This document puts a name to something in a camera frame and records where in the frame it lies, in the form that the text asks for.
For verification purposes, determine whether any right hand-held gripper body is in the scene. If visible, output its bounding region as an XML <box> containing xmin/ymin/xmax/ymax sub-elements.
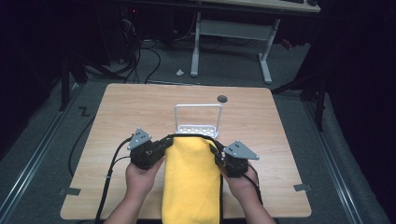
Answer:
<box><xmin>218</xmin><ymin>140</ymin><xmax>261</xmax><ymax>178</ymax></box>

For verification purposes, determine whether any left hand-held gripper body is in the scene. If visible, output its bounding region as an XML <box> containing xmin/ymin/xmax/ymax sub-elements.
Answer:
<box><xmin>126</xmin><ymin>127</ymin><xmax>166</xmax><ymax>171</ymax></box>

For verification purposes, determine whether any yellow towel with black trim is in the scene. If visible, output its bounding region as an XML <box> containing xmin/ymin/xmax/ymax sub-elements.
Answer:
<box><xmin>161</xmin><ymin>133</ymin><xmax>226</xmax><ymax>224</ymax></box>

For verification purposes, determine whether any white plastic rack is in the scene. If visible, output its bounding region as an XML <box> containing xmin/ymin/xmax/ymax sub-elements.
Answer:
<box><xmin>173</xmin><ymin>103</ymin><xmax>224</xmax><ymax>140</ymax></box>

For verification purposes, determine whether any person's right hand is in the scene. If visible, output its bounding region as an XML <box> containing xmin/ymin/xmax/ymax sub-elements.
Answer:
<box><xmin>221</xmin><ymin>163</ymin><xmax>260</xmax><ymax>204</ymax></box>

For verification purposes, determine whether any person's left hand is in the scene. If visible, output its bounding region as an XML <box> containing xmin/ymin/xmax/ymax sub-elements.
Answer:
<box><xmin>124</xmin><ymin>157</ymin><xmax>165</xmax><ymax>203</ymax></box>

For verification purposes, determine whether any grey tape piece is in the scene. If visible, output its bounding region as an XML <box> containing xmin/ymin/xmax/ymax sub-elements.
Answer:
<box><xmin>293</xmin><ymin>183</ymin><xmax>313</xmax><ymax>192</ymax></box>
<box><xmin>58</xmin><ymin>187</ymin><xmax>82</xmax><ymax>197</ymax></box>

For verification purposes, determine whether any black metal stand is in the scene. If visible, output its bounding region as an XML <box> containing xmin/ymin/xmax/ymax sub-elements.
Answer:
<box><xmin>271</xmin><ymin>69</ymin><xmax>329</xmax><ymax>133</ymax></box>
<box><xmin>58</xmin><ymin>50</ymin><xmax>89</xmax><ymax>112</ymax></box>

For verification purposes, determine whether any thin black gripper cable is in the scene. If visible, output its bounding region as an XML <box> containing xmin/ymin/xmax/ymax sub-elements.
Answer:
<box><xmin>242</xmin><ymin>162</ymin><xmax>264</xmax><ymax>206</ymax></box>

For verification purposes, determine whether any thick black braided cable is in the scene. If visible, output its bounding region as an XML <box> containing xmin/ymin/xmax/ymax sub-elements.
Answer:
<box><xmin>93</xmin><ymin>137</ymin><xmax>133</xmax><ymax>224</ymax></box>

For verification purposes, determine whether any black floor cable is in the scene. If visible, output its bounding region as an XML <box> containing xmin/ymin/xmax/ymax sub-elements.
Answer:
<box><xmin>67</xmin><ymin>116</ymin><xmax>96</xmax><ymax>178</ymax></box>

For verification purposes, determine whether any bundle of black cables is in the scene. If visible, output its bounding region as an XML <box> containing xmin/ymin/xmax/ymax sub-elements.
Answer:
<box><xmin>120</xmin><ymin>18</ymin><xmax>163</xmax><ymax>85</ymax></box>

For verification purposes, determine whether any metal floor rail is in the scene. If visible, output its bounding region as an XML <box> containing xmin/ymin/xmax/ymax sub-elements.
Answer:
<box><xmin>0</xmin><ymin>83</ymin><xmax>82</xmax><ymax>220</ymax></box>
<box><xmin>303</xmin><ymin>98</ymin><xmax>364</xmax><ymax>224</ymax></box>

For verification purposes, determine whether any white metal frame desk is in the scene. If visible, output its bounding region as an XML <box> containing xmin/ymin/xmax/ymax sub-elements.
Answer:
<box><xmin>190</xmin><ymin>0</ymin><xmax>321</xmax><ymax>85</ymax></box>

